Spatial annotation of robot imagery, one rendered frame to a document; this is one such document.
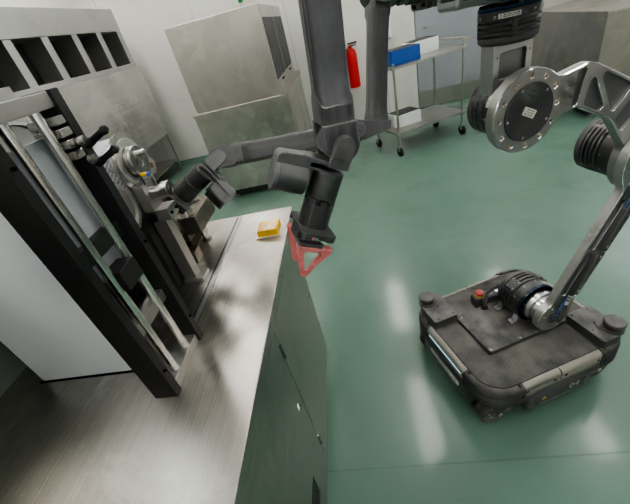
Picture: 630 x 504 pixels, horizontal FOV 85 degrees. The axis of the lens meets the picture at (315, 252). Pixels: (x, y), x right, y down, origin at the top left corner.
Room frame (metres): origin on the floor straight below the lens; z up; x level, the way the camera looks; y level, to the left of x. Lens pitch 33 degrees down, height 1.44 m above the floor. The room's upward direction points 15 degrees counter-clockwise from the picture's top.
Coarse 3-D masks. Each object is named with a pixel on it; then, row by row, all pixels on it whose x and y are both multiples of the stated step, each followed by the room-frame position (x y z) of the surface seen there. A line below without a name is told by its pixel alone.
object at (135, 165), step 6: (126, 150) 0.88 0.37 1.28; (132, 150) 0.88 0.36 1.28; (126, 156) 0.86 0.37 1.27; (132, 156) 0.87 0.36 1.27; (138, 156) 0.89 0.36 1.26; (144, 156) 0.92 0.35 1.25; (126, 162) 0.86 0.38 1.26; (132, 162) 0.86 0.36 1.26; (138, 162) 0.88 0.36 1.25; (144, 162) 0.90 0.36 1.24; (126, 168) 0.86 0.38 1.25; (132, 168) 0.85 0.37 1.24; (138, 168) 0.87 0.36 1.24; (144, 168) 0.89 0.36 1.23; (132, 174) 0.86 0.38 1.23; (138, 174) 0.86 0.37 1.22
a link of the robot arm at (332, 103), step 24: (312, 0) 0.56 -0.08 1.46; (336, 0) 0.56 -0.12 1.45; (312, 24) 0.56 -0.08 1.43; (336, 24) 0.56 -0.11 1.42; (312, 48) 0.56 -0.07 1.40; (336, 48) 0.56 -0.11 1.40; (312, 72) 0.57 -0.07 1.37; (336, 72) 0.56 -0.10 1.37; (312, 96) 0.59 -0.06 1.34; (336, 96) 0.55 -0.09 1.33; (312, 120) 0.61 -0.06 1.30; (336, 120) 0.55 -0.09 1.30
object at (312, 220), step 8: (304, 200) 0.57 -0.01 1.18; (312, 200) 0.55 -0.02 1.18; (304, 208) 0.56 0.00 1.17; (312, 208) 0.55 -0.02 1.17; (320, 208) 0.54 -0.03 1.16; (328, 208) 0.55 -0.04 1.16; (296, 216) 0.59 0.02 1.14; (304, 216) 0.55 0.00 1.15; (312, 216) 0.54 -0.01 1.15; (320, 216) 0.54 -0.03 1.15; (328, 216) 0.55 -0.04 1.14; (296, 224) 0.56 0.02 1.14; (304, 224) 0.55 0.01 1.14; (312, 224) 0.54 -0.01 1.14; (320, 224) 0.54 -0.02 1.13; (304, 232) 0.52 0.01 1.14; (312, 232) 0.52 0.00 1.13; (320, 232) 0.53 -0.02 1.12; (328, 232) 0.54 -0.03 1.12; (328, 240) 0.52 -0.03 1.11
